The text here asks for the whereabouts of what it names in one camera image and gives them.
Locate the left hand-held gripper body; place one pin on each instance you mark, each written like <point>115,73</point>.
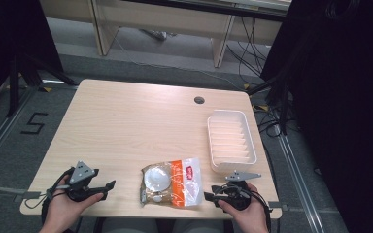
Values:
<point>80,173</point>

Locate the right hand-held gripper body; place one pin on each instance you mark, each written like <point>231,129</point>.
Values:
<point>236,194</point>

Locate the clear orange-striped plastic bag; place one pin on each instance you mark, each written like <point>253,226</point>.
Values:
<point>171,183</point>

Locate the white plastic basket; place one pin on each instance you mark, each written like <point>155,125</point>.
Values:
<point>231,139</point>

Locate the person's right hand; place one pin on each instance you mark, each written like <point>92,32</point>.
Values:
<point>247,215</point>

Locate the person's left hand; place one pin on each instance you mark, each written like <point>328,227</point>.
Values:
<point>64,208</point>

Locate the black tripod stand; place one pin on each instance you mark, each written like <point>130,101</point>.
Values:
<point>280,97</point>
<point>29,73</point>

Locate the black curtain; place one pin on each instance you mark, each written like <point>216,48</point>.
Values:
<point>343,97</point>
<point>9,39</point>

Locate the grey power strip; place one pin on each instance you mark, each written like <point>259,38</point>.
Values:
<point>157,34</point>

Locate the light wooden desk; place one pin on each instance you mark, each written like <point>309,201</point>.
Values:
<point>162,19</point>

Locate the grey table edge bracket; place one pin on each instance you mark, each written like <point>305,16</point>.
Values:
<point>29,195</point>
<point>276,204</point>

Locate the metal floor rail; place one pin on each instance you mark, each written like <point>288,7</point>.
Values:
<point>3,132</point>
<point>299,184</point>

